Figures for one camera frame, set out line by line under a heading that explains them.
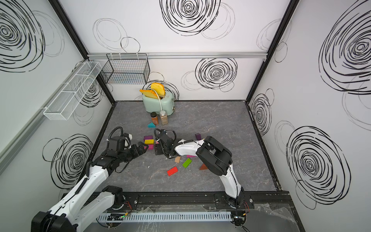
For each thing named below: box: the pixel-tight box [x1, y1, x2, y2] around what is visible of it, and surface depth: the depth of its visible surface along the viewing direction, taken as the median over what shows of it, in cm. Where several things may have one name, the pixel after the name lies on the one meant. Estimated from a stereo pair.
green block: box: [182, 157, 193, 169], surface depth 88 cm
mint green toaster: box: [142, 91, 176, 116], surface depth 104 cm
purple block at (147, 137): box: [143, 135, 154, 141], surface depth 101 cm
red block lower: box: [167, 166, 179, 177], surface depth 86 cm
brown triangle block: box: [199, 163, 209, 171], surface depth 86 cm
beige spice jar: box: [159, 110, 169, 125], surface depth 102 cm
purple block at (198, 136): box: [195, 132, 202, 141], surface depth 100 cm
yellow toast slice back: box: [150, 82, 166, 98], surface depth 102 cm
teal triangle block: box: [147, 122, 157, 129], surface depth 105 cm
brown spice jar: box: [150, 111, 159, 126], surface depth 101 cm
